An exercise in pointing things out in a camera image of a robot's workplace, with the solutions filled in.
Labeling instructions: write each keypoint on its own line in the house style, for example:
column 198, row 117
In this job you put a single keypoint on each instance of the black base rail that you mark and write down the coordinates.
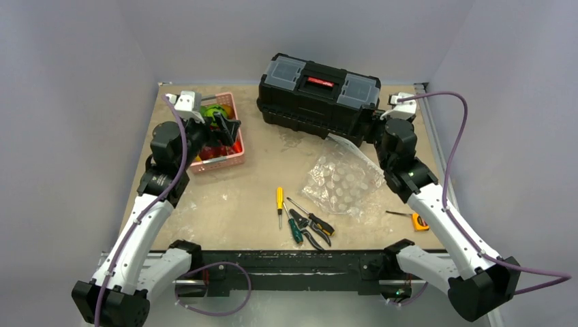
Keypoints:
column 365, row 272

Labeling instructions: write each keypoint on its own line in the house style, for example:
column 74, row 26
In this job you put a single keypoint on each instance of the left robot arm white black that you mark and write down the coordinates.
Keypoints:
column 121, row 291

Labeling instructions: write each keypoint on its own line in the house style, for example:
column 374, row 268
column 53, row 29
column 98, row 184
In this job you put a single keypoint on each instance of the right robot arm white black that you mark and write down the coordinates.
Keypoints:
column 476, row 279

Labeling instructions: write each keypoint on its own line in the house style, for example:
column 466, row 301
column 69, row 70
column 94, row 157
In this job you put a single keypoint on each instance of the orange toy fruit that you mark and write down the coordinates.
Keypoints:
column 229, row 111

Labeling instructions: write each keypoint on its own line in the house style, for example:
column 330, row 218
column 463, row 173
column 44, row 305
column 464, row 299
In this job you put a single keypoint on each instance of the yellow handled screwdriver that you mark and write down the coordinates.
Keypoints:
column 280, row 205

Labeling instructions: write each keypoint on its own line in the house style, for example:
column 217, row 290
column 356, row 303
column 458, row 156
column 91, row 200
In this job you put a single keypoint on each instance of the pink plastic basket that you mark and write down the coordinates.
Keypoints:
column 222, row 162

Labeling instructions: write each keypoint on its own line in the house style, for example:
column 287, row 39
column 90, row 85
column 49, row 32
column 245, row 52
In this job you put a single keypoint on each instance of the red toy pomegranate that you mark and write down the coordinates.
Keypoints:
column 212, row 152

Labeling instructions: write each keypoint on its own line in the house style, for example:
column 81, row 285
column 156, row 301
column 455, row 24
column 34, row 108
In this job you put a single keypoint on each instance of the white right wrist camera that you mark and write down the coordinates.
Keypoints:
column 400, row 108

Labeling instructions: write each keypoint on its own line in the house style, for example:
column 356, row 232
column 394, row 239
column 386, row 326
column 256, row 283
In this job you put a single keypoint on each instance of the yellow tape measure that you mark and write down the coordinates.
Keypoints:
column 418, row 223

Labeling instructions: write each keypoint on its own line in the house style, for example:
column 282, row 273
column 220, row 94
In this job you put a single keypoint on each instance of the clear zip top bag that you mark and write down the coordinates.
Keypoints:
column 342, row 178

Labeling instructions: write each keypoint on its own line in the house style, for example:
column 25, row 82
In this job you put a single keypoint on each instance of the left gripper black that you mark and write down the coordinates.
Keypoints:
column 226, row 136

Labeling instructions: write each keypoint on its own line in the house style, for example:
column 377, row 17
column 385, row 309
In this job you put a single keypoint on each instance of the green handled screwdriver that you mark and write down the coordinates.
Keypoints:
column 295, row 231

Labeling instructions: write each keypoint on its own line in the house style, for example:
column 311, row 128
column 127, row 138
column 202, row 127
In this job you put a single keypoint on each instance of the black orange screwdriver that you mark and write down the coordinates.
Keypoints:
column 323, row 225

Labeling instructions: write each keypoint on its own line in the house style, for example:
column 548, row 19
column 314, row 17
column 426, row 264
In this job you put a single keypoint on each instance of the black plastic toolbox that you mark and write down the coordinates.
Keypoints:
column 318, row 99

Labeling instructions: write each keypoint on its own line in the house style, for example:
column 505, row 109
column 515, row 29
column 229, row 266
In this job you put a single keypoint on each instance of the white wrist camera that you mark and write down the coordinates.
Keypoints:
column 400, row 108
column 187, row 105

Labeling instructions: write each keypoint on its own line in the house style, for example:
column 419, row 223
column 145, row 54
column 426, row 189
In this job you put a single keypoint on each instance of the green toy melon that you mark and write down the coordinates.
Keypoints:
column 210, row 110

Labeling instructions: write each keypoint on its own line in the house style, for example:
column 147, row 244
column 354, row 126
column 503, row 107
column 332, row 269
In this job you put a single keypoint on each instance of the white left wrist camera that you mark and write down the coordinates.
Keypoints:
column 187, row 105

